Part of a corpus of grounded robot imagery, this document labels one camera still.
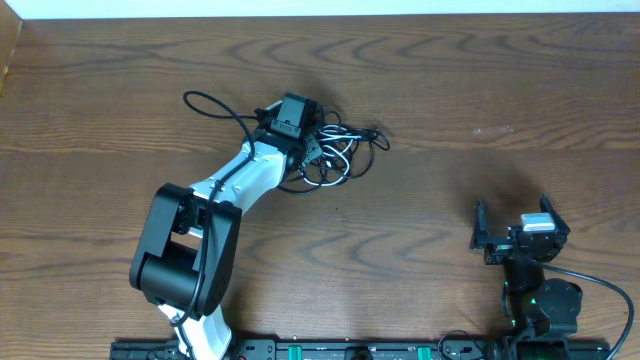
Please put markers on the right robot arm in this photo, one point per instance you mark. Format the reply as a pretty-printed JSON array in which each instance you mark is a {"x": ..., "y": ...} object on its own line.
[{"x": 543, "y": 310}]

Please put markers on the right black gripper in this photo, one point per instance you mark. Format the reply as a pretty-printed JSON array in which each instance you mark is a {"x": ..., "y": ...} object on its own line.
[{"x": 507, "y": 241}]

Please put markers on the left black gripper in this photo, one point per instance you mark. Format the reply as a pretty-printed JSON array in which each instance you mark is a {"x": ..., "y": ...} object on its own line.
[{"x": 310, "y": 151}]

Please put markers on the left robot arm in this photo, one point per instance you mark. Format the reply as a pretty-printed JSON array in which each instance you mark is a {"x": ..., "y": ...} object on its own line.
[{"x": 184, "y": 259}]

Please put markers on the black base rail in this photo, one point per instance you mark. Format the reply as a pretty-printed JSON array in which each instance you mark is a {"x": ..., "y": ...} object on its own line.
[{"x": 262, "y": 349}]

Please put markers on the clear tape piece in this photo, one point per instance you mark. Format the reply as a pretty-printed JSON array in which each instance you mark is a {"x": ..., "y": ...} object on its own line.
[{"x": 493, "y": 131}]

